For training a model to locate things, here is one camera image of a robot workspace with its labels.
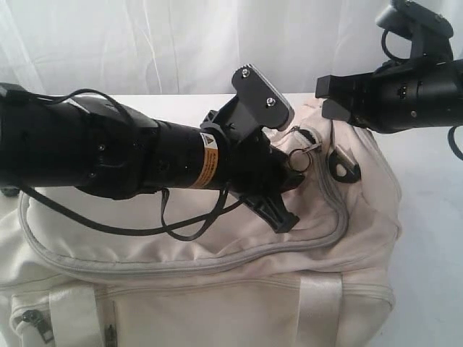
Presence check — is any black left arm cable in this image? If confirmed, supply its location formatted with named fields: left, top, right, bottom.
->
left=3, top=88, right=250, bottom=241

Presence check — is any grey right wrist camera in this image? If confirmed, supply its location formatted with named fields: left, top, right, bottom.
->
left=375, top=1, right=454, bottom=64

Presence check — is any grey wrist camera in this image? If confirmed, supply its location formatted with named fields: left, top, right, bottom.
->
left=375, top=1, right=454, bottom=64
left=200, top=61, right=296, bottom=145

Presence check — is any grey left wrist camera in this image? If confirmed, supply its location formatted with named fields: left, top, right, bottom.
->
left=200, top=61, right=296, bottom=145

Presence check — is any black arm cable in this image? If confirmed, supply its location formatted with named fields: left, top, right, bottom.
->
left=379, top=28, right=463, bottom=162
left=3, top=88, right=250, bottom=241

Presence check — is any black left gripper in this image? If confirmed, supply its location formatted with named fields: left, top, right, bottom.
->
left=213, top=135, right=306, bottom=234

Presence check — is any white backdrop curtain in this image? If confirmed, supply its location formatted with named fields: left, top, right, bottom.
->
left=0, top=0, right=463, bottom=97

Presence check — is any cream fabric duffel bag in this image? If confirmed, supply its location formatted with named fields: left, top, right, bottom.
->
left=1, top=98, right=401, bottom=346

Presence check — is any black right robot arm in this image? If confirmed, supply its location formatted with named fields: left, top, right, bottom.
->
left=315, top=58, right=462, bottom=134

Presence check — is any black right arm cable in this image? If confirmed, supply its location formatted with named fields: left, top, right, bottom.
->
left=379, top=28, right=463, bottom=162

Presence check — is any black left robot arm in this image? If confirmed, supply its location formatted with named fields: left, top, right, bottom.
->
left=1, top=81, right=303, bottom=236

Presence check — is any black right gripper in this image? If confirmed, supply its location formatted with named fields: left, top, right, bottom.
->
left=315, top=61, right=417, bottom=133

